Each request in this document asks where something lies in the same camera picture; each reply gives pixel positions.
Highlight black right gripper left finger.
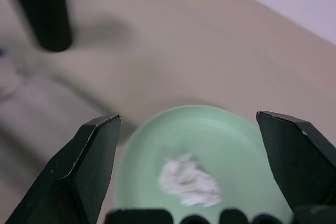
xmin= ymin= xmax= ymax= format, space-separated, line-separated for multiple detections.
xmin=4 ymin=113 xmax=122 ymax=224

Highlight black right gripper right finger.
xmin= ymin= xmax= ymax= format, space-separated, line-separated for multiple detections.
xmin=256 ymin=110 xmax=336 ymax=216

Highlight light green plate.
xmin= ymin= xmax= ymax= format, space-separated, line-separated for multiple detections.
xmin=114 ymin=104 xmax=295 ymax=224

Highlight crumpled white paper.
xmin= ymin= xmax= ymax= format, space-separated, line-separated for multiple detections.
xmin=157 ymin=152 xmax=223 ymax=208

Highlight clear eyeglasses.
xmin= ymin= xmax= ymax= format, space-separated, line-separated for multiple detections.
xmin=0 ymin=45 xmax=40 ymax=96

